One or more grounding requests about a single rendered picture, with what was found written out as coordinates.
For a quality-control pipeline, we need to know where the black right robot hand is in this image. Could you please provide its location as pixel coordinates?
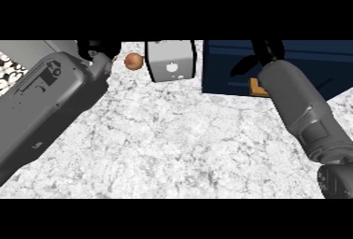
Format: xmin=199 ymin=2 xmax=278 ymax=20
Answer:
xmin=228 ymin=39 xmax=286 ymax=77

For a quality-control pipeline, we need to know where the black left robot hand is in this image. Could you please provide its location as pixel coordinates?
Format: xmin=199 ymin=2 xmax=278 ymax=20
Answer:
xmin=75 ymin=39 xmax=122 ymax=63

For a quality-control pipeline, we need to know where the dark blue drawer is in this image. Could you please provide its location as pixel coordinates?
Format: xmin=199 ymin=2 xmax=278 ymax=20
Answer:
xmin=200 ymin=39 xmax=353 ymax=102

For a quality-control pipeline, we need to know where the brown potato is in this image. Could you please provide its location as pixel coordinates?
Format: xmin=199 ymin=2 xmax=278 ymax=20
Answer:
xmin=122 ymin=52 xmax=146 ymax=72

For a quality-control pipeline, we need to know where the pale grey appliance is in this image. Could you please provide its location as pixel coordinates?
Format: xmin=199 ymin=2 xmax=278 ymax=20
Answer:
xmin=0 ymin=39 xmax=79 ymax=65

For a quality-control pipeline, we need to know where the black and white patterned panel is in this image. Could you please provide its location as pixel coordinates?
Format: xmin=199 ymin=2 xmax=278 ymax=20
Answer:
xmin=0 ymin=50 xmax=30 ymax=96

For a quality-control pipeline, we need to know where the tan wooden drawer handle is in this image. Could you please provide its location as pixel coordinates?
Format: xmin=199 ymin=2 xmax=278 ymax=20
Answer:
xmin=247 ymin=77 xmax=271 ymax=98

